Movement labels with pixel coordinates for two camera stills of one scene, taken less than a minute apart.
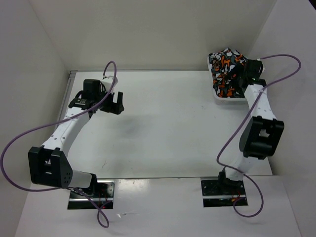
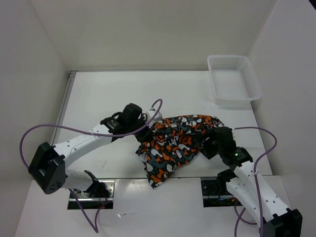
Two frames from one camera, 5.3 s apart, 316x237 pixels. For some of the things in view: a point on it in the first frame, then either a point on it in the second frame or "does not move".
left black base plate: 104,191 does not move
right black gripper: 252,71 → 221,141
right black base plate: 222,193 does not move
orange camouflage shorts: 227,67 → 175,141
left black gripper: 114,107 → 145,136
